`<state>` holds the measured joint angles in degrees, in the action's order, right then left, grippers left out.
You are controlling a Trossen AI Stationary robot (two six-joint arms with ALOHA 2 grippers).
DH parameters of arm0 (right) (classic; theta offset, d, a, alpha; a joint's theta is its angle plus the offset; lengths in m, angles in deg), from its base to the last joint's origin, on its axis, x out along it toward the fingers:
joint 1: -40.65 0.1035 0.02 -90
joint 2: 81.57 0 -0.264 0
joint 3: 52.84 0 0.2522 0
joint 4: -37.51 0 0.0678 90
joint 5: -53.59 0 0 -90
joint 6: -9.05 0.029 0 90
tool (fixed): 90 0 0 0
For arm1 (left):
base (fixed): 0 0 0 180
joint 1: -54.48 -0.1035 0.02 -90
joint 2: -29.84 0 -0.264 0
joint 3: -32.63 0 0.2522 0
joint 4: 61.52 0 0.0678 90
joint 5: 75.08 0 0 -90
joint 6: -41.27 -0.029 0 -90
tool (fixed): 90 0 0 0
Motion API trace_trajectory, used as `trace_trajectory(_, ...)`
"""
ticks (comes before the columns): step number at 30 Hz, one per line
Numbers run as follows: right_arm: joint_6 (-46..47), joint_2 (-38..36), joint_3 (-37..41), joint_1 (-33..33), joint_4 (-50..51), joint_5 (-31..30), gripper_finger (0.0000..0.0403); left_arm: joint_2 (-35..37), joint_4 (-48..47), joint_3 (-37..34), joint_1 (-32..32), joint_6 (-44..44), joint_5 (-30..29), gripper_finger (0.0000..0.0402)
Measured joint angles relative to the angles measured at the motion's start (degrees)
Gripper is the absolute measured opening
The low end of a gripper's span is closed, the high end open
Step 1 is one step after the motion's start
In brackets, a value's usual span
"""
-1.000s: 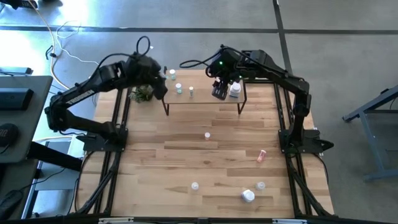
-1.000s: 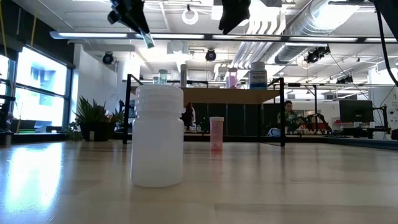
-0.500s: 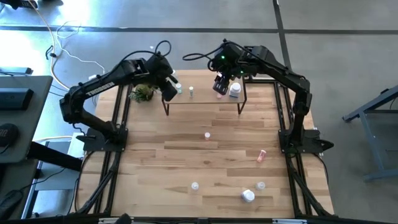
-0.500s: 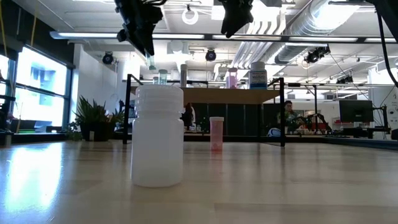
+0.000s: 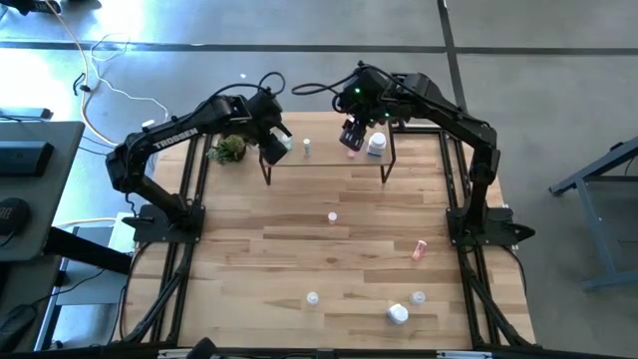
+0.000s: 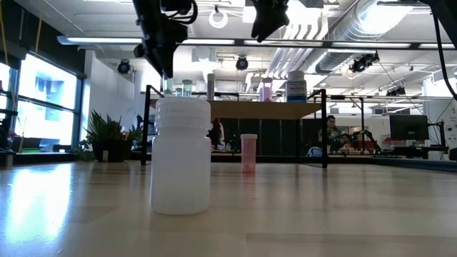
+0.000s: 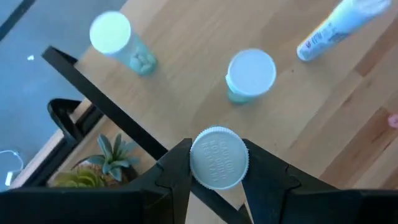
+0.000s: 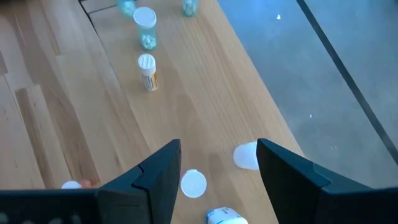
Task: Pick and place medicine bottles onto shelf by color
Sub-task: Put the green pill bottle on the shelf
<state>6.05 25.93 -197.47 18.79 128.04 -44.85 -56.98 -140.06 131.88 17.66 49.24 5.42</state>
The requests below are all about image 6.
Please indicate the pink vial white cap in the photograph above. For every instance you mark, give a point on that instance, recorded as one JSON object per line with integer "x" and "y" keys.
{"x": 266, "y": 92}

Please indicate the long strip light bar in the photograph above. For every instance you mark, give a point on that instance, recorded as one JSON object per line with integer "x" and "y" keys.
{"x": 107, "y": 40}

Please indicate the white ribbed-lid plastic jar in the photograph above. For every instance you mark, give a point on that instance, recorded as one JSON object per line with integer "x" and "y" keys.
{"x": 180, "y": 171}

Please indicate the black track light cluster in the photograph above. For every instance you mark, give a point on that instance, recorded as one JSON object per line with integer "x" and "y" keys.
{"x": 362, "y": 63}

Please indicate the silver air duct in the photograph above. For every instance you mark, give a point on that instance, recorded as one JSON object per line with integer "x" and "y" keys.
{"x": 357, "y": 28}

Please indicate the white bottle blue label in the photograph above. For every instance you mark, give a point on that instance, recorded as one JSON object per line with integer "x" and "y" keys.
{"x": 296, "y": 87}

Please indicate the person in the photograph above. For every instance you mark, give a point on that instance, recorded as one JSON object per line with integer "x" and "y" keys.
{"x": 332, "y": 135}
{"x": 216, "y": 133}

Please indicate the black computer monitor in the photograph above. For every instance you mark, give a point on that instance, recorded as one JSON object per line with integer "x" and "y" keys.
{"x": 408, "y": 127}

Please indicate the white and blue ball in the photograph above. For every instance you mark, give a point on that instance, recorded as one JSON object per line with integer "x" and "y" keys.
{"x": 314, "y": 152}

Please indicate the black office desk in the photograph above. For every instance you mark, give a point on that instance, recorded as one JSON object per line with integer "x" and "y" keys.
{"x": 414, "y": 151}

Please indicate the orange vial white cap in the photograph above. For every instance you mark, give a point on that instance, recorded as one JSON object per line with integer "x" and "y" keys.
{"x": 248, "y": 157}

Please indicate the potted green plant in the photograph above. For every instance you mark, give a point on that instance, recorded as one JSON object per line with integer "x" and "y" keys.
{"x": 107, "y": 139}

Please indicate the wooden shelf black legs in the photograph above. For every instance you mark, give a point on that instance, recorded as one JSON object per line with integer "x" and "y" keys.
{"x": 260, "y": 110}

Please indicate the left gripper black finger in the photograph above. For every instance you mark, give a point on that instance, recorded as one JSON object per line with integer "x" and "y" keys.
{"x": 160, "y": 60}
{"x": 168, "y": 62}

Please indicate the green vial white cap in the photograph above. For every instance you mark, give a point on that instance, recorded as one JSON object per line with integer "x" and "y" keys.
{"x": 186, "y": 89}

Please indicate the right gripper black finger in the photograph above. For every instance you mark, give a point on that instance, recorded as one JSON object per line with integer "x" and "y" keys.
{"x": 270, "y": 30}
{"x": 257, "y": 28}

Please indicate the large window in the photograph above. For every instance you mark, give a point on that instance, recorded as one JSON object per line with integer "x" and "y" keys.
{"x": 46, "y": 107}

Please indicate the black round ceiling spotlight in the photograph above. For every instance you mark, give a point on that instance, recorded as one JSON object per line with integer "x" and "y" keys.
{"x": 242, "y": 63}
{"x": 124, "y": 67}

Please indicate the dark cabinet fronts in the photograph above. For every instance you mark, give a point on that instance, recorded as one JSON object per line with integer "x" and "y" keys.
{"x": 271, "y": 137}

